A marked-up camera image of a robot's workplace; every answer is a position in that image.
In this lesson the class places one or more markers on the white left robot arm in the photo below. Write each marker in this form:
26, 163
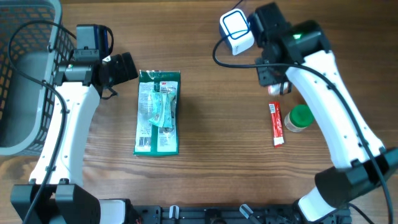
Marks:
55, 193

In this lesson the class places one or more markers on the white barcode scanner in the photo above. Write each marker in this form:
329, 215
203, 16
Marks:
235, 27

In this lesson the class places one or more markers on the green 3M gloves package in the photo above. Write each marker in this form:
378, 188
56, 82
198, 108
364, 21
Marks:
150, 139

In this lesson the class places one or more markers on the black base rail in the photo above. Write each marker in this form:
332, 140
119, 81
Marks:
270, 214

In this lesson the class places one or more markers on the green lid jar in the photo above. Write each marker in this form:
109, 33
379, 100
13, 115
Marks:
299, 118

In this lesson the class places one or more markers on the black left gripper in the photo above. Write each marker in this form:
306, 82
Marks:
126, 70

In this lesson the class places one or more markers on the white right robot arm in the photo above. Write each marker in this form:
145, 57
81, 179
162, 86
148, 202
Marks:
302, 54

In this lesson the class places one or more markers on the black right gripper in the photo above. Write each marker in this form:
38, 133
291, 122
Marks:
265, 79

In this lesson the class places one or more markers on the red stick sachet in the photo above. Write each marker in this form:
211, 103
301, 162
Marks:
278, 137

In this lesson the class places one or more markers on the mint green wipes packet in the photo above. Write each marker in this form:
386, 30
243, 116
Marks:
161, 115

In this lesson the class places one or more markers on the grey plastic shopping basket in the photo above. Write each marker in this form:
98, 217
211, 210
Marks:
32, 47

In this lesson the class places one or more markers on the orange small carton box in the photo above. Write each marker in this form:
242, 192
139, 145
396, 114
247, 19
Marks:
280, 88

